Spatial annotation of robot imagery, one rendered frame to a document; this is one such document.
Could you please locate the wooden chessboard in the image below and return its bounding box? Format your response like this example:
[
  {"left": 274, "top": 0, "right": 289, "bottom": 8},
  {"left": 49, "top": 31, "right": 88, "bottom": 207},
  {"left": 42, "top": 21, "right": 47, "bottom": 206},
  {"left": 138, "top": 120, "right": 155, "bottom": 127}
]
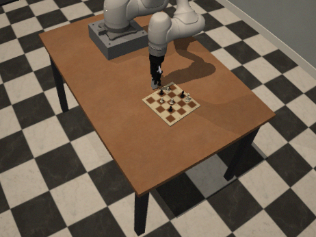
[{"left": 142, "top": 82, "right": 200, "bottom": 126}]

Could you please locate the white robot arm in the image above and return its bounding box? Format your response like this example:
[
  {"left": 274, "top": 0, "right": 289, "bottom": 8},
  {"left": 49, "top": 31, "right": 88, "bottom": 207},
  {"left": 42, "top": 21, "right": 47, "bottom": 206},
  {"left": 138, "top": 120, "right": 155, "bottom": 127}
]
[{"left": 97, "top": 0, "right": 205, "bottom": 57}]

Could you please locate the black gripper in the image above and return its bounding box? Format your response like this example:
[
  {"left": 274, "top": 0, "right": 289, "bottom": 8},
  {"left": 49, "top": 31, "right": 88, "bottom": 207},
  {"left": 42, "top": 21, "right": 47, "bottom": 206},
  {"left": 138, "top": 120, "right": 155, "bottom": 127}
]
[{"left": 149, "top": 53, "right": 165, "bottom": 89}]

